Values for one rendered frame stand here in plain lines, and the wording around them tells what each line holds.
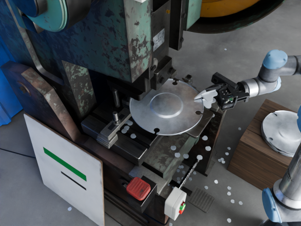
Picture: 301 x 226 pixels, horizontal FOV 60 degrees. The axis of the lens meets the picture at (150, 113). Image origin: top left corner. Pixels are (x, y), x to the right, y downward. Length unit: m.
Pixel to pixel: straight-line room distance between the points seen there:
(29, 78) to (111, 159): 0.44
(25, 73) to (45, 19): 0.53
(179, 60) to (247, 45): 0.69
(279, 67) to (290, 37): 1.95
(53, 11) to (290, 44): 2.58
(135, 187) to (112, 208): 0.78
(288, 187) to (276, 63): 0.44
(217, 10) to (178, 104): 0.39
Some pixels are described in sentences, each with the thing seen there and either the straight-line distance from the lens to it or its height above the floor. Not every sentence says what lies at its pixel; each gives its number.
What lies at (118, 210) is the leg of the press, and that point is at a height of 0.03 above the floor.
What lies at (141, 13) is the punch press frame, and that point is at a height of 1.24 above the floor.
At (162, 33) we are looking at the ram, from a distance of 0.87.
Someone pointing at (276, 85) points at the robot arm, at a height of 0.80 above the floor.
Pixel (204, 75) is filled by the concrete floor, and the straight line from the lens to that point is 2.35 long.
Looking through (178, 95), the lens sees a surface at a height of 0.78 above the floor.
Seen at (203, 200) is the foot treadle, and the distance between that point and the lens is 1.52.
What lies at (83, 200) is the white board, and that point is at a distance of 1.55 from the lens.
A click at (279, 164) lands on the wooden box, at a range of 1.54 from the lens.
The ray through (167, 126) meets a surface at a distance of 0.97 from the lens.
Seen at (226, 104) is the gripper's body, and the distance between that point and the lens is 1.08.
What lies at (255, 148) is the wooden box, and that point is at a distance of 1.52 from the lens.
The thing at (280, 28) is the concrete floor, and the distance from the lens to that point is 3.13.
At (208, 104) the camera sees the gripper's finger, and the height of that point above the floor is 0.76.
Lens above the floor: 1.56
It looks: 51 degrees down
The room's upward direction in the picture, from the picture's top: 2 degrees counter-clockwise
